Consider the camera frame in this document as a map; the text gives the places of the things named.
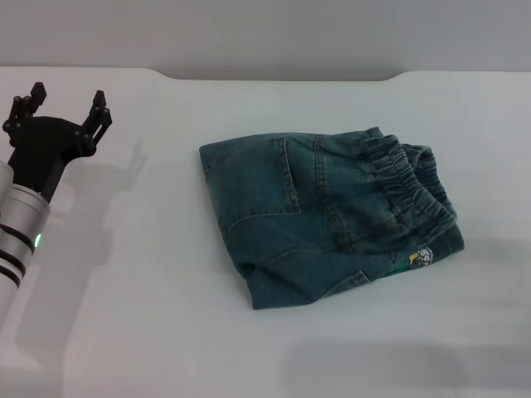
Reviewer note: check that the blue denim shorts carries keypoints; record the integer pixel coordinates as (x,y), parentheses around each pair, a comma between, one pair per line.
(315,215)

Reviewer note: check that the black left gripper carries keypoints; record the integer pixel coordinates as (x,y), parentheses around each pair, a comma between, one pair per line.
(45,143)

